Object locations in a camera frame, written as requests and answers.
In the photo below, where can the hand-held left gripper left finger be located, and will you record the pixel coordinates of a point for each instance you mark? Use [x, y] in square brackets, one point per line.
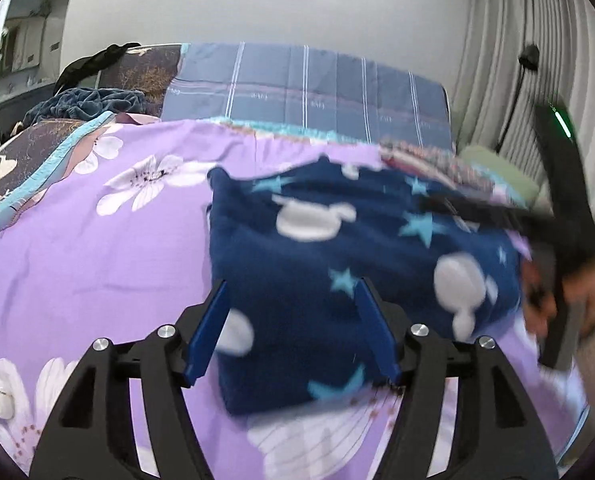
[205, 335]

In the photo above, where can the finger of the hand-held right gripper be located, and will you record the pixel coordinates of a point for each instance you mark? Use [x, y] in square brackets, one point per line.
[482, 210]

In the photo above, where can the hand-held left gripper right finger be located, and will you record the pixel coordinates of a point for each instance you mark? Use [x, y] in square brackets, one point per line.
[377, 332]

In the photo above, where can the navy fleece star-print pajama top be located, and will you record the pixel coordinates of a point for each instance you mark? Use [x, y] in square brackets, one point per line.
[337, 255]

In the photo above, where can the folded floral clothes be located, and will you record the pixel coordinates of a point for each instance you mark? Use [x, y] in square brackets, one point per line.
[442, 162]

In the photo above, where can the green pillow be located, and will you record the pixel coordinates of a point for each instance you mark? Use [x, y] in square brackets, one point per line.
[507, 170]

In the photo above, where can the purple floral bedsheet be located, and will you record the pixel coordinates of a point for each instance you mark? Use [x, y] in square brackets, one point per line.
[92, 270]

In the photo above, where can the black floor lamp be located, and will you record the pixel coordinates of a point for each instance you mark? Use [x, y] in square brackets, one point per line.
[530, 57]

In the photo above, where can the white pleated curtain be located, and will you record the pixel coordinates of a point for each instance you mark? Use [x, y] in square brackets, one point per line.
[497, 35]

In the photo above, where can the blue plaid pillow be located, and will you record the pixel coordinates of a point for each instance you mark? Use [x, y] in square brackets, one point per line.
[307, 85]

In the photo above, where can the dark patterned bed cover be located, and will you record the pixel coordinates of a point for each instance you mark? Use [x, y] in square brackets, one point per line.
[22, 155]

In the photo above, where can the teal fleece blanket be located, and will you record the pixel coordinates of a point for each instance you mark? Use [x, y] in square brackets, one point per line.
[85, 102]

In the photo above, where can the black garment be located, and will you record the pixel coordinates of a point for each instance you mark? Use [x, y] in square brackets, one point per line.
[90, 62]

